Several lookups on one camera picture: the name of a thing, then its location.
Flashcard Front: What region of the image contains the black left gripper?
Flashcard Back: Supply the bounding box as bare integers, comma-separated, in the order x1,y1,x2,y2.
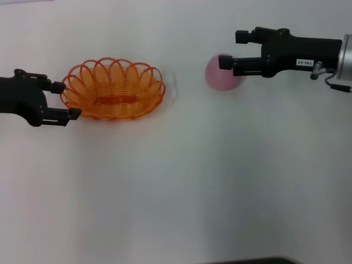
0,69,83,128

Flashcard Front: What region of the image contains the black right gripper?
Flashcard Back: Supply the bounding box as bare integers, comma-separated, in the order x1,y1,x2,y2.
218,26,343,79

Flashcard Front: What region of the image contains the pink peach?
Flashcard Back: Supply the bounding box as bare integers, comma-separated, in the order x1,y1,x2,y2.
205,53,243,92

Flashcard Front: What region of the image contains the orange plastic wire basket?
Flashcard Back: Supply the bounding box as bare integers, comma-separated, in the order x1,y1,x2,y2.
60,57,167,121

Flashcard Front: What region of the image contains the dark rounded robot base edge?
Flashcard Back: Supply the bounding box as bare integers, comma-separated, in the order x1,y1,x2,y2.
211,256,301,264

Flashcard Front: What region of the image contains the silver cable connector plug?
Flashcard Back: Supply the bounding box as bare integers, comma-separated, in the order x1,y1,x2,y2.
310,61,335,81

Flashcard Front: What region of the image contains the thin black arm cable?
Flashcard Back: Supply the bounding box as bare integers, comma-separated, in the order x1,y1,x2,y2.
323,73,352,94

